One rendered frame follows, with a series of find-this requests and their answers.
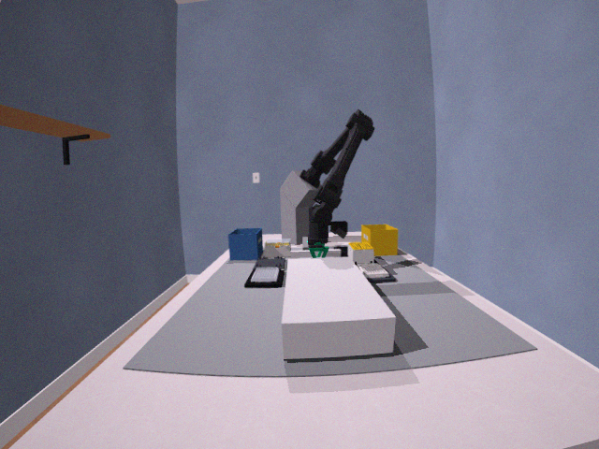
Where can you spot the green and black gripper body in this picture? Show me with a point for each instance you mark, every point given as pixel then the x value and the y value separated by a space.
pixel 313 236

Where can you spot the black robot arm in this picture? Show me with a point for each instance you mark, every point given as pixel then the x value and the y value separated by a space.
pixel 359 127

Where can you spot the blue bin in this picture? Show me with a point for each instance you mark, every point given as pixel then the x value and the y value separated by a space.
pixel 245 244

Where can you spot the white assay plate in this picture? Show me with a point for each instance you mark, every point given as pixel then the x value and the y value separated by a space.
pixel 265 275
pixel 372 270

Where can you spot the grey bench mat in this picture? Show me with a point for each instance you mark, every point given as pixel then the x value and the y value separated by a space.
pixel 224 329

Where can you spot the yellow bin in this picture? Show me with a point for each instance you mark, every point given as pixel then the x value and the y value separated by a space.
pixel 382 237

